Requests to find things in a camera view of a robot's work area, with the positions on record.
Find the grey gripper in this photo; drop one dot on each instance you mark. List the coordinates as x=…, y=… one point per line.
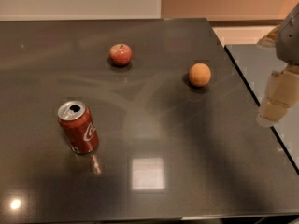
x=289, y=42

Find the orange fruit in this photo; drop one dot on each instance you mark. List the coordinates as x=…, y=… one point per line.
x=199, y=75

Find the red coke can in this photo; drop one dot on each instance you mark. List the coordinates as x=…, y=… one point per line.
x=76, y=121

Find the grey side table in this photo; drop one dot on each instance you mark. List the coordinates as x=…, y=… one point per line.
x=255, y=65

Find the red apple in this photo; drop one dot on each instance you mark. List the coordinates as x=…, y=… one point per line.
x=120, y=54

